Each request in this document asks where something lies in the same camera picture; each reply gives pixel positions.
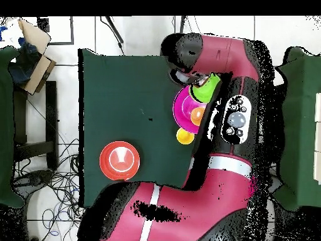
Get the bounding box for white drawer unit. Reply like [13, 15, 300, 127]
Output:
[313, 92, 321, 185]

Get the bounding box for small green bowl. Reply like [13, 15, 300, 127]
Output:
[189, 73, 222, 104]

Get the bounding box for tangle of black cables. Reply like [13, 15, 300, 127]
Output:
[14, 136, 86, 241]

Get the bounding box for pale yellow translucent cup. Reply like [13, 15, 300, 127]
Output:
[190, 106, 207, 127]

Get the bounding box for orange bowl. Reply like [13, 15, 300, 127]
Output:
[99, 141, 140, 181]

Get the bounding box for black floor frame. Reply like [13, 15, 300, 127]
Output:
[36, 16, 75, 46]

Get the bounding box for green cloth side table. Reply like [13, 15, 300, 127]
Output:
[273, 46, 321, 212]
[0, 46, 26, 209]

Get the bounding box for cardboard box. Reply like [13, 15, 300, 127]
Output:
[7, 18, 56, 96]

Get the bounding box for large pink bowl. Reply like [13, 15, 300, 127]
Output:
[172, 85, 208, 134]

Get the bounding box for orange-yellow cup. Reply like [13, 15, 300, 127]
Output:
[176, 127, 196, 146]

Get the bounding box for dark green table cloth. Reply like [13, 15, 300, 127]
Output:
[78, 48, 199, 209]

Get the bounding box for black grey floor stand base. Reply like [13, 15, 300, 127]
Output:
[13, 169, 55, 188]

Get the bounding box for black stool frame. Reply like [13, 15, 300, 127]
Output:
[13, 80, 59, 171]

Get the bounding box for dark blue bag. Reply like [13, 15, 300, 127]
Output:
[8, 37, 42, 86]

